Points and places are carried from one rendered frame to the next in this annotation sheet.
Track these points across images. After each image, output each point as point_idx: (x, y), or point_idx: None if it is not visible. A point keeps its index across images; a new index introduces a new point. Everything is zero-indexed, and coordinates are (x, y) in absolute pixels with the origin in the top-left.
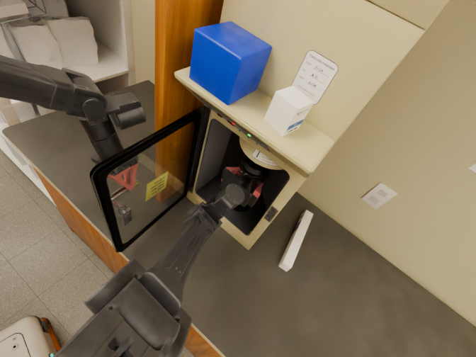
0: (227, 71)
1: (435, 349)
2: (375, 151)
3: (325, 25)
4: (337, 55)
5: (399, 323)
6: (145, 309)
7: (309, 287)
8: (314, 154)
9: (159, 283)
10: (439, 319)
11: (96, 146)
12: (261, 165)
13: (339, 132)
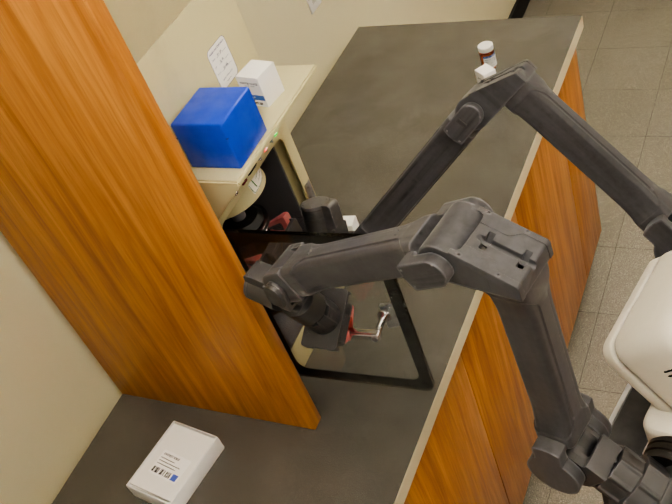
0: (250, 108)
1: (385, 85)
2: None
3: (198, 31)
4: (216, 31)
5: (371, 115)
6: (468, 92)
7: (370, 200)
8: (293, 69)
9: (452, 114)
10: (346, 84)
11: (330, 306)
12: (264, 183)
13: (257, 58)
